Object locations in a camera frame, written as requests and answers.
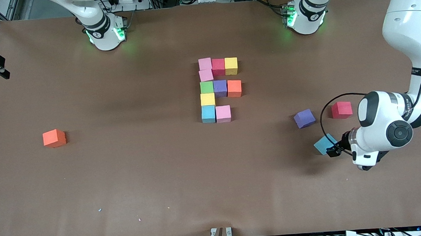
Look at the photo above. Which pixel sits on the blue foam cube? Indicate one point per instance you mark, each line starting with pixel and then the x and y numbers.
pixel 323 145
pixel 208 113

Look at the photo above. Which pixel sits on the crimson foam cube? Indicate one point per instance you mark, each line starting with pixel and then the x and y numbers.
pixel 342 110
pixel 218 67

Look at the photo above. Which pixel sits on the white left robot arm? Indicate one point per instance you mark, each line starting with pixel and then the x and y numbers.
pixel 399 133

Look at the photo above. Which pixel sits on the orange foam cube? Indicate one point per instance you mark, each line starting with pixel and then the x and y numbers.
pixel 54 138
pixel 234 88

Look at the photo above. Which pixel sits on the purple foam cube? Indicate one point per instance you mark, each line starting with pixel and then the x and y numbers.
pixel 220 88
pixel 304 118

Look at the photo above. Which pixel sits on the yellow foam cube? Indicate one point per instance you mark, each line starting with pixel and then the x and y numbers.
pixel 207 99
pixel 231 66

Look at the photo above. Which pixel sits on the metal table edge bracket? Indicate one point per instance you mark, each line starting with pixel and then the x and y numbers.
pixel 229 231

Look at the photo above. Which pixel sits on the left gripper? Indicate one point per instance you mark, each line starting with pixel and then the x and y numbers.
pixel 344 141

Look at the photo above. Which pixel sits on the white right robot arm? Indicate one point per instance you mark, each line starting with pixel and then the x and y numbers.
pixel 104 38

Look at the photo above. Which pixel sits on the pink foam cube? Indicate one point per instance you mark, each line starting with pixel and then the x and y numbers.
pixel 206 75
pixel 205 63
pixel 223 114

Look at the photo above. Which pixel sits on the green foam cube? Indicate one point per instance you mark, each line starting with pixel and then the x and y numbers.
pixel 207 87

